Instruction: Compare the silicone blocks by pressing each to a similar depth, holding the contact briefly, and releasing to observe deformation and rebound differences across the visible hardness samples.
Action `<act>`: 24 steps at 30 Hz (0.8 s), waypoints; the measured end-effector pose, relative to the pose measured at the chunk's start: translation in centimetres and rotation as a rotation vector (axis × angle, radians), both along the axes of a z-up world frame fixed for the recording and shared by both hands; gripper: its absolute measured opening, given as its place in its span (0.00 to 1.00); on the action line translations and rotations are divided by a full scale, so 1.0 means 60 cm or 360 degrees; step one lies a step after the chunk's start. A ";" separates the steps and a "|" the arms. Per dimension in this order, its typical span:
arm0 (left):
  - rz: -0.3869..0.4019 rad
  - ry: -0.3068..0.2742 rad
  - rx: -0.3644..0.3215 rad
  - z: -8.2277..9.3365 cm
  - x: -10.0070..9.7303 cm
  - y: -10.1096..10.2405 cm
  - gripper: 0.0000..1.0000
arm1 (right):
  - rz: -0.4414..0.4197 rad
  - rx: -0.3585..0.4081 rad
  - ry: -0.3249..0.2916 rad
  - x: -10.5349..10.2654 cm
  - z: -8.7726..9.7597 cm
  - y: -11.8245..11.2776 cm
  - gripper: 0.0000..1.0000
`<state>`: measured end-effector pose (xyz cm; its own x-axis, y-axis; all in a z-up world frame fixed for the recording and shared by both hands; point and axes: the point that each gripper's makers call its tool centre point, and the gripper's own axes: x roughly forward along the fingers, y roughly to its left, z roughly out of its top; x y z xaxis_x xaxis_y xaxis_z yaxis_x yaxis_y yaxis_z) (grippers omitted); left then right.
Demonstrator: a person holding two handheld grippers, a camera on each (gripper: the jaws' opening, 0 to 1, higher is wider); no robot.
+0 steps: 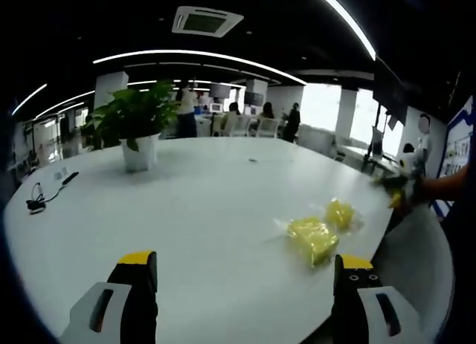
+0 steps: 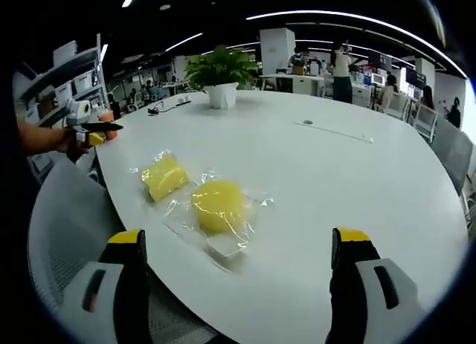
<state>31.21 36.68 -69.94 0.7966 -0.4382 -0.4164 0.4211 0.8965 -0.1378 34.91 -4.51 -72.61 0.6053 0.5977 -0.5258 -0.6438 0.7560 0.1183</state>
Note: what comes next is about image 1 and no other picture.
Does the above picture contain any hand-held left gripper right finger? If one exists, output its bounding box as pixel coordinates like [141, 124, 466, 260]
[332, 253, 425, 344]

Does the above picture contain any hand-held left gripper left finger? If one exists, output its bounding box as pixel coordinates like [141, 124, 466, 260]
[59, 250, 158, 344]

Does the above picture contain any small yellow silicone block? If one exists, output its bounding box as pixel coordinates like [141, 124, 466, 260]
[326, 198, 356, 230]

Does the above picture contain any large yellow silicone block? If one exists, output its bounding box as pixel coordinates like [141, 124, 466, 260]
[285, 216, 341, 268]

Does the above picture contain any black hanging screen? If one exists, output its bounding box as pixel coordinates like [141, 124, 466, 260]
[373, 56, 409, 125]

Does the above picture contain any white office chair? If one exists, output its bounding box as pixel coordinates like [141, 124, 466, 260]
[256, 117, 280, 139]
[227, 114, 254, 137]

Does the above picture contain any long ceiling light strip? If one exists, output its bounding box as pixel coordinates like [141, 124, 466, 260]
[310, 0, 377, 62]

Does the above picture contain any green potted plant white pot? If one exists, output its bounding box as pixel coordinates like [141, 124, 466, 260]
[80, 79, 184, 173]

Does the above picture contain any curved ceiling light strip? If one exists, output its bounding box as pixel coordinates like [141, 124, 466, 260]
[91, 48, 308, 86]

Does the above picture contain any ceiling air conditioner vent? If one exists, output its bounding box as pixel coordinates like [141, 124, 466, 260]
[171, 5, 245, 39]

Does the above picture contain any wall poster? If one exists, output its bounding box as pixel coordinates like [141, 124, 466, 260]
[433, 97, 476, 221]

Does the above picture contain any black cable with plug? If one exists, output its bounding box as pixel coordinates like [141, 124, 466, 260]
[25, 181, 67, 214]

